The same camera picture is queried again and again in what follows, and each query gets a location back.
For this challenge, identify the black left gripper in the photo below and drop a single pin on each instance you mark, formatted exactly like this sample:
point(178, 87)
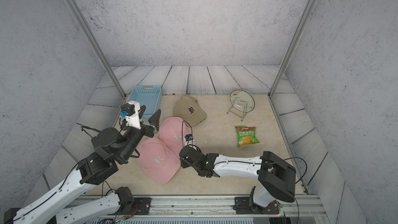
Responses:
point(148, 131)

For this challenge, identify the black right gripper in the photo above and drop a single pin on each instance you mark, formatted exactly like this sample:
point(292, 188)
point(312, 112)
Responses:
point(183, 163)

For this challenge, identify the pink baseball cap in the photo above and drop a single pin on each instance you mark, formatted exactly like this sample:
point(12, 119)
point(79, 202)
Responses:
point(157, 160)
point(172, 132)

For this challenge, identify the beige baseball cap black logo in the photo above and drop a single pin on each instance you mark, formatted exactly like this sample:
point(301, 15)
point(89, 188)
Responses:
point(188, 109)

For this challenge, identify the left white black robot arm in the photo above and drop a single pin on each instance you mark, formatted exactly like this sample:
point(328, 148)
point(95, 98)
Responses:
point(85, 175)

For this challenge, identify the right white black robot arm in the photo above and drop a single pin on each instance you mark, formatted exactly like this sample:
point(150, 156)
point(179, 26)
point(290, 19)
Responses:
point(276, 176)

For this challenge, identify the light blue plastic basket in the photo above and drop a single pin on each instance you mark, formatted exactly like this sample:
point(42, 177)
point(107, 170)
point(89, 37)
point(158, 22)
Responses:
point(150, 96)

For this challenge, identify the green red snack bag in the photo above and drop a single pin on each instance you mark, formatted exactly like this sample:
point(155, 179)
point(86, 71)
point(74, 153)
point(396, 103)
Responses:
point(246, 135)

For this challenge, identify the white ceramic plate red flowers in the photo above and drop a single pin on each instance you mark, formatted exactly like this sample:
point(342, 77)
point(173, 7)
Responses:
point(244, 96)

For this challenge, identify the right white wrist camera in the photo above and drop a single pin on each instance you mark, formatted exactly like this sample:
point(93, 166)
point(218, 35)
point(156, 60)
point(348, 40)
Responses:
point(189, 140)

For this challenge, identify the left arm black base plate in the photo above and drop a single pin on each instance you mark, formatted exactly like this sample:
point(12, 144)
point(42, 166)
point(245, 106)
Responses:
point(138, 206)

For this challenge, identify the chrome wire plate rack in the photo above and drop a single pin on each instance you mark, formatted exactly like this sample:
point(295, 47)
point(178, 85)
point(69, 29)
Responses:
point(240, 106)

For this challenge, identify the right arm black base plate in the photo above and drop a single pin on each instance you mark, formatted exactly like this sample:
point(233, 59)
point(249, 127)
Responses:
point(256, 206)

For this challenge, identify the aluminium front rail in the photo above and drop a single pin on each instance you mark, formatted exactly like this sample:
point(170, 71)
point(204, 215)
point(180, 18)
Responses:
point(216, 209)

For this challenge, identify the left aluminium corner post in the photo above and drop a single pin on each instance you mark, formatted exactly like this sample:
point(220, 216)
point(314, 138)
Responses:
point(76, 12)

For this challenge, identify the aluminium corner post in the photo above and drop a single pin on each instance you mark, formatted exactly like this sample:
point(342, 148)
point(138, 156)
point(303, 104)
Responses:
point(308, 9)
point(76, 12)

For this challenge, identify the right aluminium corner post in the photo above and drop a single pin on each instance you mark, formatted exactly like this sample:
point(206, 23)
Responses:
point(308, 9)

